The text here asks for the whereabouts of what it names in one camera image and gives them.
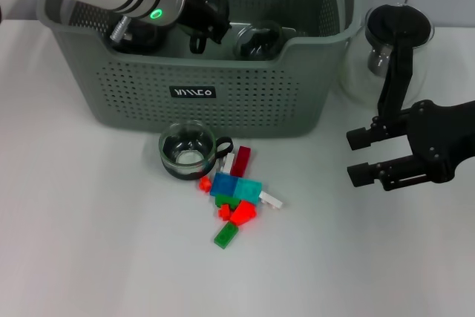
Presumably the left arm cable with plug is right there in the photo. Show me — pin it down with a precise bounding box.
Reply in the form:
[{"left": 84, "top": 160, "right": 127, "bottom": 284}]
[{"left": 109, "top": 16, "right": 135, "bottom": 42}]

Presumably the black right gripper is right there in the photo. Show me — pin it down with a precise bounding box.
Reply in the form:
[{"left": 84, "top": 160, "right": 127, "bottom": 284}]
[{"left": 346, "top": 99, "right": 475, "bottom": 192}]

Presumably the grey-green perforated storage bin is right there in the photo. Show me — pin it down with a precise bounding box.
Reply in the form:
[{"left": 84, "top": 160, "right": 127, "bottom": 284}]
[{"left": 36, "top": 0, "right": 364, "bottom": 139}]

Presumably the black clay teapot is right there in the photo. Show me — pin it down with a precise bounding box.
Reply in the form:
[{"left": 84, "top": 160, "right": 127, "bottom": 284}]
[{"left": 107, "top": 24, "right": 164, "bottom": 54}]

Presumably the dark red toy brick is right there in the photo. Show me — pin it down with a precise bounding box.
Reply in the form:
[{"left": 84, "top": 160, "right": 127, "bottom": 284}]
[{"left": 229, "top": 146, "right": 252, "bottom": 177}]

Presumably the glass carafe with black handle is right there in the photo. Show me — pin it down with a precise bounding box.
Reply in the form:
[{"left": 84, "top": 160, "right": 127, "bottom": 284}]
[{"left": 338, "top": 2, "right": 436, "bottom": 125}]

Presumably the flat green toy brick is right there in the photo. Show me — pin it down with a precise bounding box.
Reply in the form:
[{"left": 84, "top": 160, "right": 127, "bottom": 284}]
[{"left": 214, "top": 220, "right": 240, "bottom": 249}]

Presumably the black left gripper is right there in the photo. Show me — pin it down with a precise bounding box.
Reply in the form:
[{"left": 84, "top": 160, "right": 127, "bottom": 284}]
[{"left": 177, "top": 0, "right": 233, "bottom": 45}]

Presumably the dark green toy brick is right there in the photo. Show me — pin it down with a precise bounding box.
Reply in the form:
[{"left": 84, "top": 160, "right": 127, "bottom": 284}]
[{"left": 214, "top": 194, "right": 240, "bottom": 209}]

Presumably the blue toy brick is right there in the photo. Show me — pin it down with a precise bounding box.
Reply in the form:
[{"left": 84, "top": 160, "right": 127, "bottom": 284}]
[{"left": 209, "top": 171, "right": 238, "bottom": 197}]

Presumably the glass jar with teal bricks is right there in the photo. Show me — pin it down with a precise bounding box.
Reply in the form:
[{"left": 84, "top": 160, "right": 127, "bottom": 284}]
[{"left": 233, "top": 20, "right": 289, "bottom": 62}]

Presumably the large red toy brick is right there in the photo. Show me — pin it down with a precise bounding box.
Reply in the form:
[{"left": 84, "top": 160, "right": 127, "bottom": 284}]
[{"left": 229, "top": 200, "right": 258, "bottom": 227}]

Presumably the teal toy brick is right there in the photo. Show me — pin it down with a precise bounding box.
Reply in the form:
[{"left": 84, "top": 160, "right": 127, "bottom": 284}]
[{"left": 234, "top": 177, "right": 263, "bottom": 206}]

